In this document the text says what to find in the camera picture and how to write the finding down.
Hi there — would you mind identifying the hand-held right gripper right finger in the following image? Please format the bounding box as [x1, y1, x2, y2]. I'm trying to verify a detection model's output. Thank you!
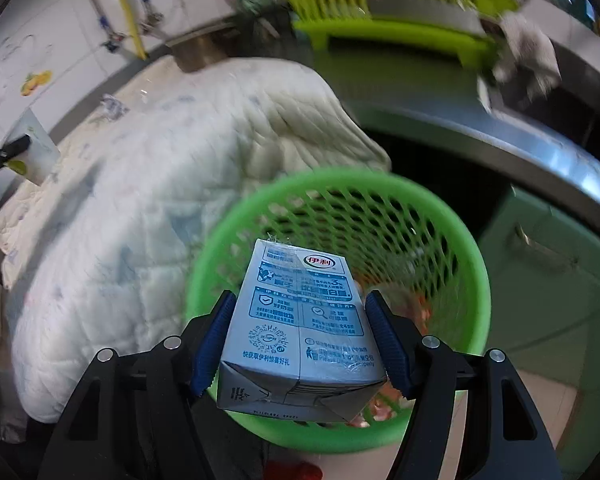
[364, 290, 563, 480]

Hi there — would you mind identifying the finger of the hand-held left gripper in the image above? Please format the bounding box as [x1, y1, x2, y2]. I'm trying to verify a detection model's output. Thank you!
[0, 134, 31, 183]

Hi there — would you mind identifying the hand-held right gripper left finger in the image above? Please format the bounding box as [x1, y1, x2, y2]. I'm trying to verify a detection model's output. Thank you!
[39, 290, 238, 480]

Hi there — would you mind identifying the white paper cup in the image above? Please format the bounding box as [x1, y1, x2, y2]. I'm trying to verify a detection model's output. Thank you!
[16, 110, 61, 186]

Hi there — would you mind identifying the blue and white milk carton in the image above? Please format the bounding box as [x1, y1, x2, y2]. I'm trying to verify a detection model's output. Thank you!
[215, 239, 388, 423]

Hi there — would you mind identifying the green plastic mesh basket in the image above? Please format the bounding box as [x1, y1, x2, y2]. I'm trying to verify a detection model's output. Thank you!
[185, 167, 492, 453]

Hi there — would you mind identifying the crumpled silver wrapper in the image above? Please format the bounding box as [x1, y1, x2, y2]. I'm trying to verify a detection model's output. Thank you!
[100, 94, 128, 121]

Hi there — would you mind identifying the cream quilted blanket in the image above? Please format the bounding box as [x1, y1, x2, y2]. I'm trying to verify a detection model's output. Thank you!
[0, 55, 393, 423]

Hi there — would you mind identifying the red plastic stool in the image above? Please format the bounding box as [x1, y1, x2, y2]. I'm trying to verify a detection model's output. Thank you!
[262, 460, 326, 480]

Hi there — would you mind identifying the green base cabinet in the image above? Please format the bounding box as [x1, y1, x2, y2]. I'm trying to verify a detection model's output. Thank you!
[480, 185, 600, 461]

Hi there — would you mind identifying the metal cooking pot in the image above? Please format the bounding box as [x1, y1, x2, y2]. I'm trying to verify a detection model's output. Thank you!
[167, 17, 241, 73]

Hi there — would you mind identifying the green glass jar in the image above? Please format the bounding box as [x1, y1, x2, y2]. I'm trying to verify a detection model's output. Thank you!
[237, 0, 276, 16]

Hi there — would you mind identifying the green dish rack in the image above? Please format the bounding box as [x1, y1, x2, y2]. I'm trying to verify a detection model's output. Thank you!
[270, 0, 521, 71]

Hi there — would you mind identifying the steel sink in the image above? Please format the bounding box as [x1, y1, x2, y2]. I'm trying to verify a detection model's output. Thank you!
[480, 45, 600, 141]

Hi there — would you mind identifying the white dish rag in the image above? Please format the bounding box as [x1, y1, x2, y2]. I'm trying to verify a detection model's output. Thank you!
[490, 12, 563, 101]

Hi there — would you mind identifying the steel cleaver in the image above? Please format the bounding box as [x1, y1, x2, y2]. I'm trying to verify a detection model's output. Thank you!
[367, 0, 486, 36]

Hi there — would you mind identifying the yellow gas hose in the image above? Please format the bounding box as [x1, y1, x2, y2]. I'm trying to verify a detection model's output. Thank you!
[110, 0, 148, 60]

